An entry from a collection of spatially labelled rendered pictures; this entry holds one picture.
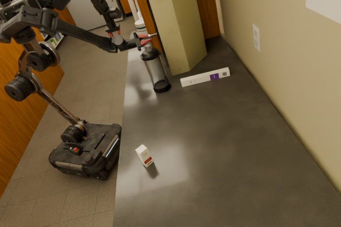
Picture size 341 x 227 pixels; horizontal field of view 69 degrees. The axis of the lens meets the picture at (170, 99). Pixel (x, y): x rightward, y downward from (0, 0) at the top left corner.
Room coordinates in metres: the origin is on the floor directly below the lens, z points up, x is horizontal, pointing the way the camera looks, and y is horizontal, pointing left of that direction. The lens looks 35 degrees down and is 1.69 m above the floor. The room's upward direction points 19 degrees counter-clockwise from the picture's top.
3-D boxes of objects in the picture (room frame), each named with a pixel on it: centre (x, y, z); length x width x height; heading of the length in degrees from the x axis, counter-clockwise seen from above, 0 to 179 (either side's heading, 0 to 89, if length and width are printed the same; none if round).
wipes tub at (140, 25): (2.03, 0.01, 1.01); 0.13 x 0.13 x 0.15
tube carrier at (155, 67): (1.19, 0.02, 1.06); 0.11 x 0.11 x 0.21
